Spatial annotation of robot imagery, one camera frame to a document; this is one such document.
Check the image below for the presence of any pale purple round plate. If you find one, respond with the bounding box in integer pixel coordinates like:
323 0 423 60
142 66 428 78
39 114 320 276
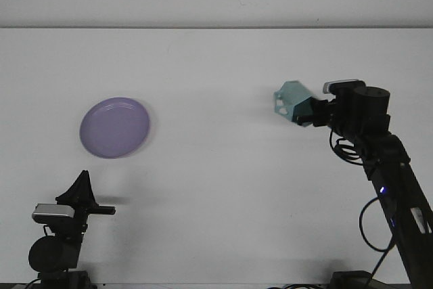
79 96 152 160

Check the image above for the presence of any thin black loose cable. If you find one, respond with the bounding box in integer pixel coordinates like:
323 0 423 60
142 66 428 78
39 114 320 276
265 283 332 289

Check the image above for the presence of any pale blue hexagonal cup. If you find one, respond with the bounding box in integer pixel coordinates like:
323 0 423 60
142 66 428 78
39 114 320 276
273 80 314 129

